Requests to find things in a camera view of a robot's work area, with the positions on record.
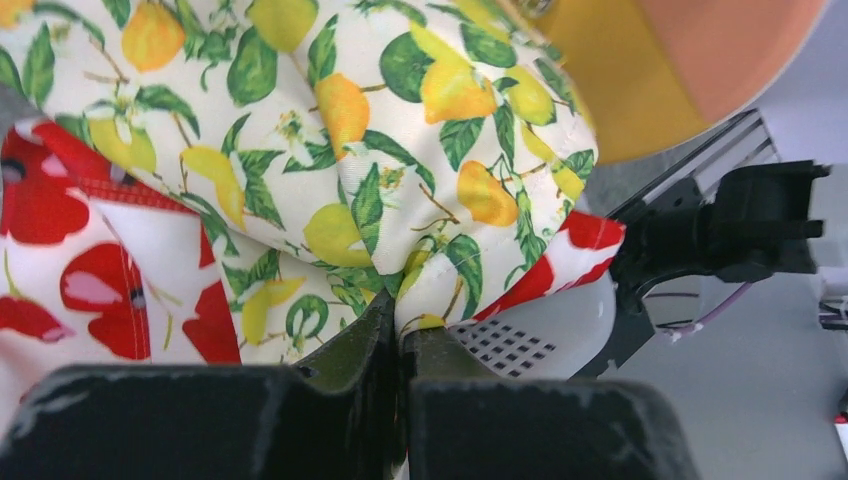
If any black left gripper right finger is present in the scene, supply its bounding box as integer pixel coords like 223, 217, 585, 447
401, 329, 699, 479

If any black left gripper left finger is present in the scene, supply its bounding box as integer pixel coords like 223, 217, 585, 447
1, 293, 397, 479

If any white plastic basket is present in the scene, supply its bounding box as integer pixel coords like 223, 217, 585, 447
450, 273, 617, 379

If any yellow lemon print skirt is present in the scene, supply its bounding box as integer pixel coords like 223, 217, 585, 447
0, 0, 601, 366

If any white red flower skirt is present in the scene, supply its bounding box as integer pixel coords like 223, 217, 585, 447
1, 121, 625, 417

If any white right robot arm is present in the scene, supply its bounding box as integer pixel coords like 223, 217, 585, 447
611, 160, 847, 312

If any white cylindrical bin orange lid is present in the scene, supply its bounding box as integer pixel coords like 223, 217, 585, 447
516, 0, 828, 165

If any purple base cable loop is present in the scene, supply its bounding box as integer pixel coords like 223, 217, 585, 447
665, 281, 757, 342

